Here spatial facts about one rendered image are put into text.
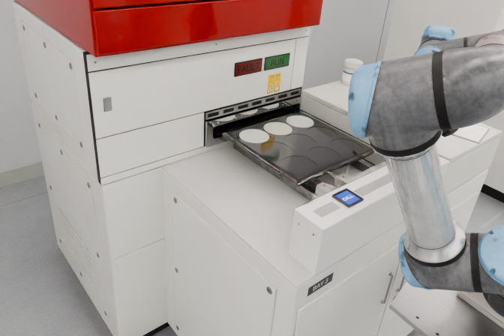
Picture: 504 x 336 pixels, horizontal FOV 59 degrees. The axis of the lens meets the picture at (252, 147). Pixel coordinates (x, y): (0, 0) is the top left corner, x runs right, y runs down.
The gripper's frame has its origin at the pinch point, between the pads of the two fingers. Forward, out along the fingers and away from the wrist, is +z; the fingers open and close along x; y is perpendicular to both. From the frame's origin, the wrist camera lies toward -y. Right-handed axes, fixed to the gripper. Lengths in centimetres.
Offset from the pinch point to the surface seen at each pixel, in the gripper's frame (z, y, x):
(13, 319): 100, 103, 93
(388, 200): 6.1, -4.0, 15.1
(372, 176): 4.0, 3.7, 12.2
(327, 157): 10.1, 24.1, 6.5
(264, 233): 18.0, 14.5, 40.0
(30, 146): 78, 207, 54
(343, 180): 9.2, 11.7, 13.3
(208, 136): 11, 57, 29
